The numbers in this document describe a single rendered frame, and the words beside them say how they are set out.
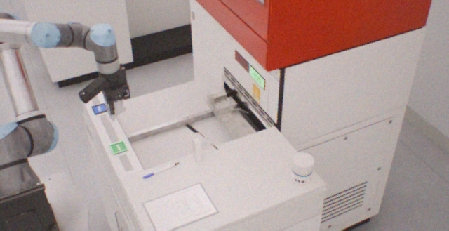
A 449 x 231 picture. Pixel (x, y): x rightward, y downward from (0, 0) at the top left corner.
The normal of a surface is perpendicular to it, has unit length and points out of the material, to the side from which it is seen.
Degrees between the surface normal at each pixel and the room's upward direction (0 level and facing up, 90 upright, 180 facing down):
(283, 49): 90
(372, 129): 90
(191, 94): 0
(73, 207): 0
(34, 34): 62
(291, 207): 90
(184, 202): 0
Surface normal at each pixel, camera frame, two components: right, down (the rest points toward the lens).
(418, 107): -0.90, 0.28
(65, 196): -0.01, -0.79
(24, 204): 0.46, 0.54
